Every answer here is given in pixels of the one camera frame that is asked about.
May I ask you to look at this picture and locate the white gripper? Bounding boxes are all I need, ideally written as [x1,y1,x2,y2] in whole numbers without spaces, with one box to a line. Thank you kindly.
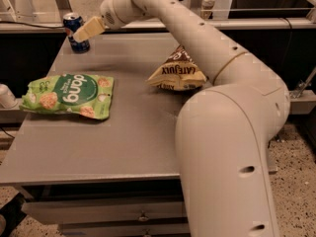
[73,0,151,42]

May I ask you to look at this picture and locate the blue pepsi can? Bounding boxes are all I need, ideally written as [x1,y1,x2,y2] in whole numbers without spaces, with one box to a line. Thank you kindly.
[63,12,90,53]

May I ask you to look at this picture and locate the brown and yellow chip bag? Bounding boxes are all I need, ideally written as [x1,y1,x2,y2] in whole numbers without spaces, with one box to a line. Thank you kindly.
[146,45,207,91]

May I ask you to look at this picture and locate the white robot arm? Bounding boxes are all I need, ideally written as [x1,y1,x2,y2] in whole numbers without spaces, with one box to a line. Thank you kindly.
[74,0,290,237]

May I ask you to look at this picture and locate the green dang snack bag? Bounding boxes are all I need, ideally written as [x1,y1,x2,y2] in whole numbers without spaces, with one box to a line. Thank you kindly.
[20,74,115,120]

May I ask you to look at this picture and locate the white bottle at left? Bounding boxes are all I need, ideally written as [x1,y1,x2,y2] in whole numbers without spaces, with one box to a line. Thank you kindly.
[0,84,18,109]

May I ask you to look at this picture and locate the grey upper drawer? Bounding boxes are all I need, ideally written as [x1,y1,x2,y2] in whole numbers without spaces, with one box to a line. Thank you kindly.
[23,197,186,224]

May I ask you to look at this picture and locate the grey drawer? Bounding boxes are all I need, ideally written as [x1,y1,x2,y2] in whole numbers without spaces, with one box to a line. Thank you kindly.
[23,197,186,224]
[59,218,191,237]

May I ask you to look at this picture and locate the metal drawer knob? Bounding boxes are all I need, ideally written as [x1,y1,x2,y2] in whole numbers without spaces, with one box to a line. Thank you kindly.
[138,211,149,222]

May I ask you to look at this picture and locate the grey lower drawer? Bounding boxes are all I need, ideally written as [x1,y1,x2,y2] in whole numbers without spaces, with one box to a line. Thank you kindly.
[59,218,191,237]

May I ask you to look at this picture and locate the black cable on ledge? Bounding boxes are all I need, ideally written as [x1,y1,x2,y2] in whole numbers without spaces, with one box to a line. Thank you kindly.
[0,19,65,30]

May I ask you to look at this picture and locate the white ribbed hose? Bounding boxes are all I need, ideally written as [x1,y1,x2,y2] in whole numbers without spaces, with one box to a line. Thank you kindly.
[200,0,222,20]

